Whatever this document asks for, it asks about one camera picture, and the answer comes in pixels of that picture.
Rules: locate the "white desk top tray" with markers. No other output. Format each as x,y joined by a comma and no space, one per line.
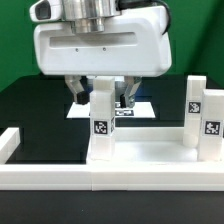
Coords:
144,144

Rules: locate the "marker tag plate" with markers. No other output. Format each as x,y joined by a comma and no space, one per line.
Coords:
140,110

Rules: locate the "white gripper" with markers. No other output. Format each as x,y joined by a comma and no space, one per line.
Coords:
134,43

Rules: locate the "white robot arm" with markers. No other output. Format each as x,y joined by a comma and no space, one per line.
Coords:
88,16

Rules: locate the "white U-shaped fence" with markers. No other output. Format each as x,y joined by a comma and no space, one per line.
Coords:
99,176

